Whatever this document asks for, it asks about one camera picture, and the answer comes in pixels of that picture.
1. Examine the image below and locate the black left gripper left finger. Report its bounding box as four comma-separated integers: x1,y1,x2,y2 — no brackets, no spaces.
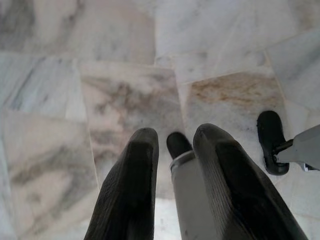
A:
83,127,160,240

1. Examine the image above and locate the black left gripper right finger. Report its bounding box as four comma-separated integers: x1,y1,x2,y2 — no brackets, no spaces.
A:
193,123,309,240

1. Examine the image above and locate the black robot left foot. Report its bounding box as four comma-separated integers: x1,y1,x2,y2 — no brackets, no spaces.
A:
166,132,194,161

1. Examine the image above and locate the grey robot right leg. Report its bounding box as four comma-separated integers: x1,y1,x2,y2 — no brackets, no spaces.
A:
276,124,320,172

